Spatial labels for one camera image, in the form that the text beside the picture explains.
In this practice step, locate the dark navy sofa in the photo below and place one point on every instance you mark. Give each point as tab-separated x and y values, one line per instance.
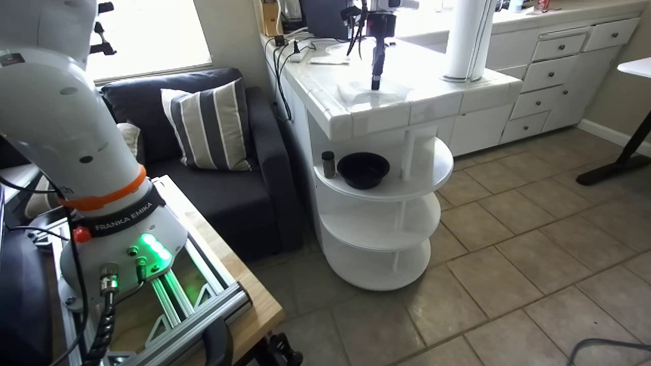
257	212

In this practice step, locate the black bowl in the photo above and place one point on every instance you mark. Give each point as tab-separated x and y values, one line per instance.
364	168

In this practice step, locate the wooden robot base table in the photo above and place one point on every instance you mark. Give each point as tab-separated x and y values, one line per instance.
206	309

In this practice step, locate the aluminium extrusion frame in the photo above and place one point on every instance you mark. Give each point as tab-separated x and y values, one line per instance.
92	285

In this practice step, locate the striped grey white pillow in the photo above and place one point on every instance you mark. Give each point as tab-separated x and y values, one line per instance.
210	127

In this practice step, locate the white paper towel sheet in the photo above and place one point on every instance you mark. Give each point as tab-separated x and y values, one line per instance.
362	93

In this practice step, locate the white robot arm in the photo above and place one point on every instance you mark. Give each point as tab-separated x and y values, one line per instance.
54	116

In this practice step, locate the white paper towel roll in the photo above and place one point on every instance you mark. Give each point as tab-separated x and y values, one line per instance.
468	39

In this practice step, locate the white round shelf unit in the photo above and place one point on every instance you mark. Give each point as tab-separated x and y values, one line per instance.
380	238

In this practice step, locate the white drawer cabinet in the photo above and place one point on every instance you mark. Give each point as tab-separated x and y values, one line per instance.
560	68

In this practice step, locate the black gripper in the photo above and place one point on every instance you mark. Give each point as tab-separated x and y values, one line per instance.
380	25

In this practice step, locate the black desk leg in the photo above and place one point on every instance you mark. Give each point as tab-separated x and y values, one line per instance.
628	160

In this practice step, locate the small dark cylinder jar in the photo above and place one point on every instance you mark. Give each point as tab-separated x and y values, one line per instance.
328	162

